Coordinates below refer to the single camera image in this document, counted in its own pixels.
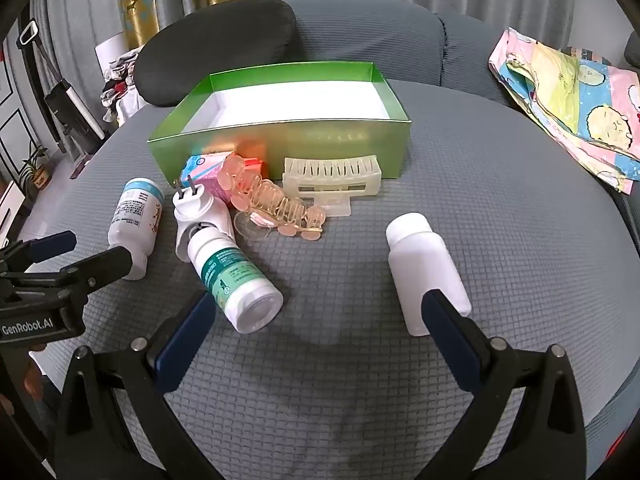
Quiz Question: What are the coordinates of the white bottle blue label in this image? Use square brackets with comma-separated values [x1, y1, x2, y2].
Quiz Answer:
[107, 178, 164, 281]

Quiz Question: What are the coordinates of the white plug adapter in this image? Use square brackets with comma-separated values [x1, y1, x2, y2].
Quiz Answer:
[172, 184, 235, 262]

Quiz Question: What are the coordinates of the white bottle green label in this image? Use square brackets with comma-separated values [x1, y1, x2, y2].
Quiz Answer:
[188, 226, 284, 334]

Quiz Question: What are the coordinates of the pink pouch red cap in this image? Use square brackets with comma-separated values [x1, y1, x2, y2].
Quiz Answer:
[179, 152, 268, 203]

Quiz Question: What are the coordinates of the plain white bottle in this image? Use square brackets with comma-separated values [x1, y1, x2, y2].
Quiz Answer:
[385, 212, 472, 337]

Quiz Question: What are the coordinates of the pink orange hair claw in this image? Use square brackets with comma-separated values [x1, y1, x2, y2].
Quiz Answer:
[217, 154, 326, 240]

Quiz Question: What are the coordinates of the cream hair claw clip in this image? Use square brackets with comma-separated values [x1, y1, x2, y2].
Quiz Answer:
[282, 155, 382, 217]

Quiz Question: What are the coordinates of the person's hand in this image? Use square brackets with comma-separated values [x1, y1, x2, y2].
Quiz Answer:
[1, 344, 47, 419]

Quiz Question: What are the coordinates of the potted plant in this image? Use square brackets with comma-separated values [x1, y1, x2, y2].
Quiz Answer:
[18, 141, 51, 200]

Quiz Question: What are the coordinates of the black stick vacuum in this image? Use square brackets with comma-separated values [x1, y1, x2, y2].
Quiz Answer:
[16, 18, 107, 155]

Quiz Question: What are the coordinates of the pile of clothes bags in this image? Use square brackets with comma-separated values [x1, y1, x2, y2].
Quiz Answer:
[100, 47, 148, 127]

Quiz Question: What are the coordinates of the black round cushion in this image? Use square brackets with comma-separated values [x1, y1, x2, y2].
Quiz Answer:
[134, 0, 297, 106]

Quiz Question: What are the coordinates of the grey sofa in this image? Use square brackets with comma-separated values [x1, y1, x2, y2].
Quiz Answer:
[29, 0, 640, 480]

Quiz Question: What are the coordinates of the colourful cartoon cloth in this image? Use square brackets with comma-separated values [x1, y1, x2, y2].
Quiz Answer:
[488, 28, 639, 195]

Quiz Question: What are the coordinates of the green cardboard box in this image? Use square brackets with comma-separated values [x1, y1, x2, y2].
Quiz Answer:
[148, 61, 411, 180]

